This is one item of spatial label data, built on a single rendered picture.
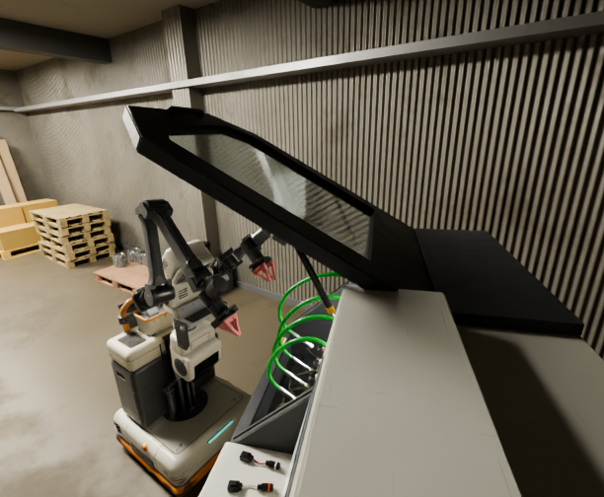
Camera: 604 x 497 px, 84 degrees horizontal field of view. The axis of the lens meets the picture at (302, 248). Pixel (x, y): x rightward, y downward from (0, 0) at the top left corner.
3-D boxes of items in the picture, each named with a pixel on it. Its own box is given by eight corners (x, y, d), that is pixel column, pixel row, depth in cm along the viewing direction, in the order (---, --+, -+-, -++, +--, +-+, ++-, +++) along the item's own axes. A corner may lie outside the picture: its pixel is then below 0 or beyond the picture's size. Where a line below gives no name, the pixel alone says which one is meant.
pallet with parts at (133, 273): (186, 278, 462) (183, 258, 453) (134, 299, 406) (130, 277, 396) (143, 263, 521) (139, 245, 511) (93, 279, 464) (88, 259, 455)
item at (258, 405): (283, 358, 171) (282, 331, 166) (292, 359, 170) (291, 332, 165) (236, 471, 114) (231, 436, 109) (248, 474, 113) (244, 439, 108)
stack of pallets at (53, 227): (119, 254, 559) (110, 209, 533) (70, 269, 501) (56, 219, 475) (88, 244, 622) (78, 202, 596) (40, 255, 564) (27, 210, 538)
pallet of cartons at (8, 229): (82, 242, 635) (72, 201, 610) (-1, 261, 540) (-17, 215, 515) (62, 234, 684) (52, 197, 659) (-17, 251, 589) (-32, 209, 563)
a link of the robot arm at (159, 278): (153, 199, 145) (129, 201, 137) (169, 197, 136) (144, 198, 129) (167, 299, 151) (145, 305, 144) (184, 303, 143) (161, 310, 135)
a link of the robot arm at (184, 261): (163, 206, 141) (137, 208, 133) (167, 196, 138) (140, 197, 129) (213, 285, 127) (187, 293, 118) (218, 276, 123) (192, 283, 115)
